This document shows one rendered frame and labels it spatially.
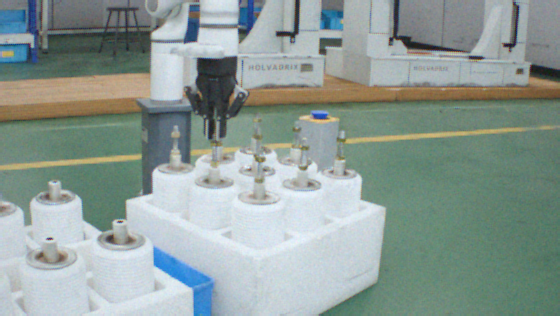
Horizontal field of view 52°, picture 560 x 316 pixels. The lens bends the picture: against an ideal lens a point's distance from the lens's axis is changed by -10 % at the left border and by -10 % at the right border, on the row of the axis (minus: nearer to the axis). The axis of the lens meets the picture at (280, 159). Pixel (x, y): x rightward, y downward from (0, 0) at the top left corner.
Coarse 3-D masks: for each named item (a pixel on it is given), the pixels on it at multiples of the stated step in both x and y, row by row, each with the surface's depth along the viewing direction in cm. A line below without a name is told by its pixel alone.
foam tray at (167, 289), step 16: (32, 240) 103; (16, 272) 95; (160, 272) 95; (16, 288) 95; (160, 288) 93; (176, 288) 90; (16, 304) 81; (96, 304) 84; (112, 304) 84; (128, 304) 84; (144, 304) 85; (160, 304) 87; (176, 304) 89; (192, 304) 91
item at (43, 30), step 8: (40, 0) 633; (40, 8) 635; (40, 16) 634; (152, 16) 695; (40, 24) 639; (152, 24) 698; (40, 32) 635; (48, 32) 647; (56, 32) 651; (64, 32) 655; (72, 32) 659; (80, 32) 663; (88, 32) 667; (152, 32) 701; (40, 40) 644; (40, 48) 646
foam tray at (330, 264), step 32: (128, 224) 128; (160, 224) 120; (192, 224) 116; (352, 224) 122; (192, 256) 115; (224, 256) 109; (256, 256) 104; (288, 256) 109; (320, 256) 116; (352, 256) 125; (224, 288) 110; (256, 288) 104; (288, 288) 111; (320, 288) 119; (352, 288) 128
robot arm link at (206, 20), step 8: (200, 0) 108; (208, 0) 107; (216, 0) 107; (224, 0) 107; (232, 0) 108; (200, 8) 109; (208, 8) 107; (216, 8) 107; (224, 8) 107; (232, 8) 108; (200, 16) 109; (208, 16) 108; (216, 16) 107; (224, 16) 107; (232, 16) 108; (200, 24) 110; (208, 24) 108; (216, 24) 108; (224, 24) 108; (232, 24) 109
